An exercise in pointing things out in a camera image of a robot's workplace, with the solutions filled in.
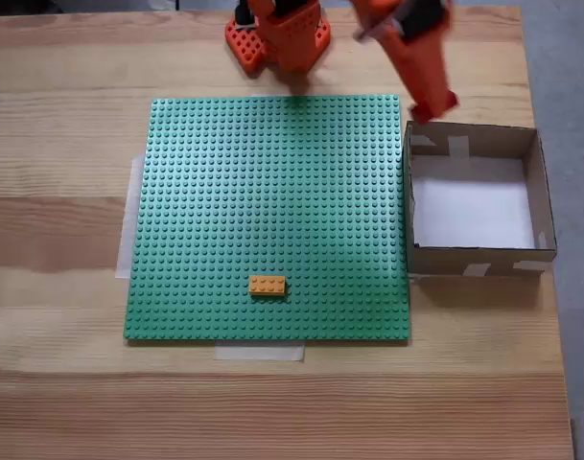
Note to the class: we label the open cardboard box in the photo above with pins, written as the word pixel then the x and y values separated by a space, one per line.
pixel 440 263

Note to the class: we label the green lego baseplate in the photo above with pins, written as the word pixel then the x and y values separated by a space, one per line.
pixel 200 215

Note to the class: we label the yellow lego block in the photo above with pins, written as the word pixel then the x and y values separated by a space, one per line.
pixel 267 285

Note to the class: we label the translucent masking tape strip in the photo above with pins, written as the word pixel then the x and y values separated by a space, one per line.
pixel 258 353
pixel 126 215

